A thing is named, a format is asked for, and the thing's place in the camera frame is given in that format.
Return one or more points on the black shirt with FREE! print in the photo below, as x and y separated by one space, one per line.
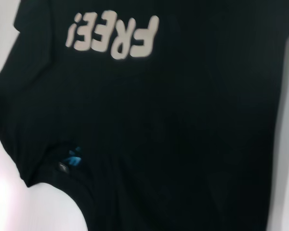
159 108

